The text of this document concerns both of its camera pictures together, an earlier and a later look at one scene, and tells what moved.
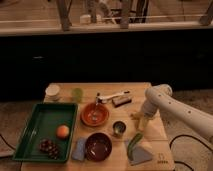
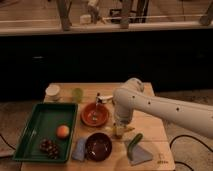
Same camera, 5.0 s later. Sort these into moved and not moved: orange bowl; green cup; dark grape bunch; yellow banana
Moved: yellow banana
Not moved: orange bowl; dark grape bunch; green cup
